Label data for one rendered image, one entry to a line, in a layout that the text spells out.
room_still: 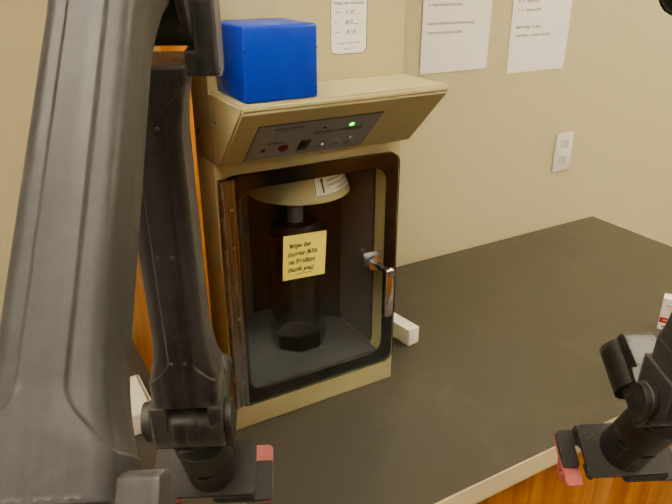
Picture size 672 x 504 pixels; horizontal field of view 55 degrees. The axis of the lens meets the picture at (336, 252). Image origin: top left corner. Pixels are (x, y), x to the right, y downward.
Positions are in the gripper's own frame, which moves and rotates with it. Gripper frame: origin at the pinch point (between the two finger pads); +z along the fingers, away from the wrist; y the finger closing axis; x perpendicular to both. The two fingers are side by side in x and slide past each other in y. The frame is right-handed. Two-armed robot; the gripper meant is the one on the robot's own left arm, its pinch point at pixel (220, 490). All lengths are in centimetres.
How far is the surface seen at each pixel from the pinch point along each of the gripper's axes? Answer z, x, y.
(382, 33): -27, -58, -24
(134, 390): 21.6, -24.3, 18.6
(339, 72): -25, -52, -18
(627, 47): 28, -129, -108
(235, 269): -5.4, -30.9, -1.4
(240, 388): 13.1, -20.0, -0.9
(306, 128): -25.5, -39.6, -12.4
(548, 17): 12, -120, -78
